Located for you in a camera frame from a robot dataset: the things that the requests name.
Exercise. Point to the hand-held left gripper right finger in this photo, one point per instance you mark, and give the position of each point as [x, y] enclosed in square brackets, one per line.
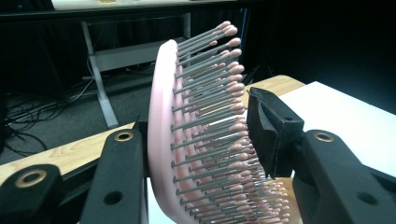
[327, 180]

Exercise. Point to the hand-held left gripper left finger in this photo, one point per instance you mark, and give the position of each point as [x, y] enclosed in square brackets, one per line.
[118, 174]

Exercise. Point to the pink hairbrush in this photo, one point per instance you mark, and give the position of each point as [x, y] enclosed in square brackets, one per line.
[162, 124]

